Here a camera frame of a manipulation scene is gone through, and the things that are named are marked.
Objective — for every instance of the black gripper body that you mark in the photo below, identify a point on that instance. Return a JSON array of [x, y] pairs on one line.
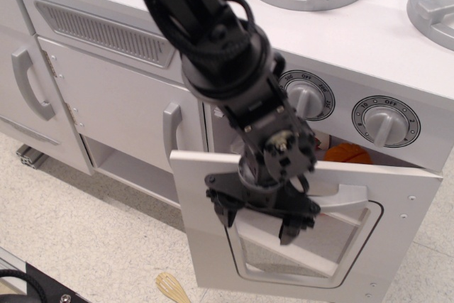
[[273, 199]]

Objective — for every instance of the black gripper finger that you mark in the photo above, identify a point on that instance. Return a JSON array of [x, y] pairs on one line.
[[290, 229], [226, 210]]

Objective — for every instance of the white oven door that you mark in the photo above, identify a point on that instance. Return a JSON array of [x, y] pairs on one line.
[[345, 256]]

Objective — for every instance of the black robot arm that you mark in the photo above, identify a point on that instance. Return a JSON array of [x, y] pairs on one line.
[[228, 61]]

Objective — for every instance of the wooden slotted spatula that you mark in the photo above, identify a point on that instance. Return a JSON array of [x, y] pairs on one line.
[[171, 288]]

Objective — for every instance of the red white toy can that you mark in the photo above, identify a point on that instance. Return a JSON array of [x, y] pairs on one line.
[[323, 141]]

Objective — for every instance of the orange toy pumpkin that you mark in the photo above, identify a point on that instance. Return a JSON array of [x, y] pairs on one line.
[[349, 153]]

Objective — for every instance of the white cabinet door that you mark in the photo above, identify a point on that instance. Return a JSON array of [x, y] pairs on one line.
[[118, 112]]

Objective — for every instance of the grey middle stove knob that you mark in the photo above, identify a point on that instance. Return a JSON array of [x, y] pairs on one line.
[[308, 94]]

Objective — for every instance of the grey stove knob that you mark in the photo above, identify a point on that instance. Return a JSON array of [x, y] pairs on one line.
[[386, 122], [308, 94]]

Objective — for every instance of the grey right stove knob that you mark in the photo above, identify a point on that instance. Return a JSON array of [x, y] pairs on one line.
[[386, 122]]

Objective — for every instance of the grey vent grille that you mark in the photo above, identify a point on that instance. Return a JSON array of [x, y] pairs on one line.
[[107, 34]]

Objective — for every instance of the white toy kitchen body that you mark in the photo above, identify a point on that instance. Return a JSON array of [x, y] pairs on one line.
[[107, 241]]

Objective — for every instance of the white fridge door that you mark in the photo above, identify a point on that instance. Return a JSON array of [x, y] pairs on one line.
[[56, 137]]

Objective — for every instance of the silver right stove burner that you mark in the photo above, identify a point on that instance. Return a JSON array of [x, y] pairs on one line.
[[427, 16]]

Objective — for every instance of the grey oven door handle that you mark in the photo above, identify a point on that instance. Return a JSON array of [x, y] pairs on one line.
[[347, 198]]

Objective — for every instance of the grey cabinet door handle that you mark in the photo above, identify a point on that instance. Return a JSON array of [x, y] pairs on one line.
[[171, 119]]

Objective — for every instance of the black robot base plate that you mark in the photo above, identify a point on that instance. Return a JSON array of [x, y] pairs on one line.
[[42, 289]]

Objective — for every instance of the aluminium extrusion frame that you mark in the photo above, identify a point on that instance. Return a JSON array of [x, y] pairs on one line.
[[30, 156]]

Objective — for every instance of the grey fridge door handle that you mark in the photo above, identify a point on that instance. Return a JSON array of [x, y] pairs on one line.
[[21, 63]]

